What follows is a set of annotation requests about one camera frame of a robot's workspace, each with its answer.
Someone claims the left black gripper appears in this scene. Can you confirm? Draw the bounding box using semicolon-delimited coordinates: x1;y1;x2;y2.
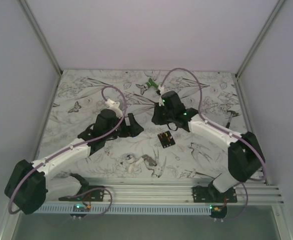
104;113;144;140

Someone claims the black fuse box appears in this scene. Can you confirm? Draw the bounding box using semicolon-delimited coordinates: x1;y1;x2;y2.
157;131;176;149

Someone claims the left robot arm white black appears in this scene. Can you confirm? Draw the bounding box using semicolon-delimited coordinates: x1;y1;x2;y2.
4;109;144;215

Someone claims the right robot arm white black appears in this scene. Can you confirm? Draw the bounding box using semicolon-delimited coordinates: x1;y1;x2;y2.
151;91;266;203

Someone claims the white pipe fitting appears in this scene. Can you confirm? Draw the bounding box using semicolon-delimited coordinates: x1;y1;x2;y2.
121;152;144;174

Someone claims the floral printed table mat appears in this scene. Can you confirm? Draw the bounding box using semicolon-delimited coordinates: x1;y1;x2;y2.
39;70;247;179

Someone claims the green spray nozzle toy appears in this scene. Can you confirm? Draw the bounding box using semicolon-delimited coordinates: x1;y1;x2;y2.
142;78;159;90

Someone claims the small grey hammer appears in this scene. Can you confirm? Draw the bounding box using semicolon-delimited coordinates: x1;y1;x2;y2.
225;110;239;129

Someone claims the left small circuit board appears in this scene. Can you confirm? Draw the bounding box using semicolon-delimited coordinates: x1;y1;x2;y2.
73;204;91;213

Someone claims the small circuit board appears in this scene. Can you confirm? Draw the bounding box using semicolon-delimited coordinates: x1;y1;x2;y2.
73;204;91;213
209;205;227;213

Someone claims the right small circuit board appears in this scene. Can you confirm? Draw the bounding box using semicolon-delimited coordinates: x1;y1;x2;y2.
209;205;227;213

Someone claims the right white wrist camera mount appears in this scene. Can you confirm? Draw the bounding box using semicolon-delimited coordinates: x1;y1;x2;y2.
157;85;165;106

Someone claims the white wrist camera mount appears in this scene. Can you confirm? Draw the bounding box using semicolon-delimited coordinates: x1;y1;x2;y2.
105;99;123;118
157;85;165;106

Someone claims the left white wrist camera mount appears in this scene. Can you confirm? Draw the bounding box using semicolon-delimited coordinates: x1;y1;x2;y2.
105;99;123;118

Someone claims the grey metal bracket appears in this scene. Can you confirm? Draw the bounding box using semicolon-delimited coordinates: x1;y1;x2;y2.
141;154;158;169

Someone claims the aluminium rail frame front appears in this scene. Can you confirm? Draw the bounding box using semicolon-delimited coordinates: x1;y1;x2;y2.
10;176;285;205

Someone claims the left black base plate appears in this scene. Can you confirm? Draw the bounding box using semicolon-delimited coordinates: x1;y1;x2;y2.
58;185;105;202

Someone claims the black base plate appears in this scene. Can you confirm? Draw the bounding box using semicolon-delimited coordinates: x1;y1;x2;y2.
58;185;105;202
191;185;238;204

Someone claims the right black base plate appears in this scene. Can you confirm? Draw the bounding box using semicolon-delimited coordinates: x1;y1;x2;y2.
191;185;238;204

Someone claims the perforated grey cable duct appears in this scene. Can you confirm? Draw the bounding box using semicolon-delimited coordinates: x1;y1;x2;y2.
36;203;211;216

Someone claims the right aluminium corner post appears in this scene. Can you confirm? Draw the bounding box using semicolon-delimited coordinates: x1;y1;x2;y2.
235;0;287;79

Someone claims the aluminium corner post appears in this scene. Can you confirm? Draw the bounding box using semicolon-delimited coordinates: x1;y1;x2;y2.
235;0;287;79
17;0;63;76

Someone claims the left aluminium corner post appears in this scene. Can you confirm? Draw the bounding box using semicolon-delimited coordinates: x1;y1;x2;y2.
17;0;63;76

